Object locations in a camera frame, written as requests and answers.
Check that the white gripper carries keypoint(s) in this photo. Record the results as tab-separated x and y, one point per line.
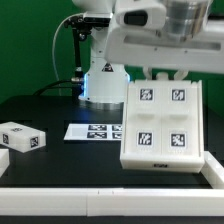
143	48

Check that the white cabinet body box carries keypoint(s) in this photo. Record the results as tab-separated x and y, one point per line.
162	161

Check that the white cabinet top block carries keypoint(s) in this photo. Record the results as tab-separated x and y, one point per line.
20	137

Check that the white door panel with knob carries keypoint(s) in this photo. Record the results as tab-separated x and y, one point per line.
180	119

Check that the white door panel with tags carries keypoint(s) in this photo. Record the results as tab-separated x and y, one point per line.
143	120

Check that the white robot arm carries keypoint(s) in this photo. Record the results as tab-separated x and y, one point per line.
162	34

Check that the white marker sheet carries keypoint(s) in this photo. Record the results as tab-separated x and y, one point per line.
93	132

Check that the black camera on stand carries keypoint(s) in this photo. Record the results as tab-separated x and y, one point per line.
82	25

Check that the white right rail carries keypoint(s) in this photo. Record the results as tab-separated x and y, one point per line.
213	171

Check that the white front rail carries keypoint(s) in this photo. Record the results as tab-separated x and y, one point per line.
110	202

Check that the white left rail piece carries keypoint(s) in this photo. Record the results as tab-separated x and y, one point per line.
4	160

